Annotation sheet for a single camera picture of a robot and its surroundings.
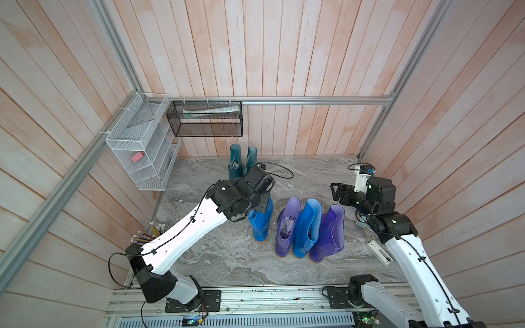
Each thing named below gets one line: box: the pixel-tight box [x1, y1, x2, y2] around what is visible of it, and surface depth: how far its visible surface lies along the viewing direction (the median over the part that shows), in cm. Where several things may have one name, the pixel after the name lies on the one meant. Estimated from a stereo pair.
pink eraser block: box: [130, 151, 145, 164], surface depth 84 cm
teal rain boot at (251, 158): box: [243, 145, 258, 177], surface depth 89 cm
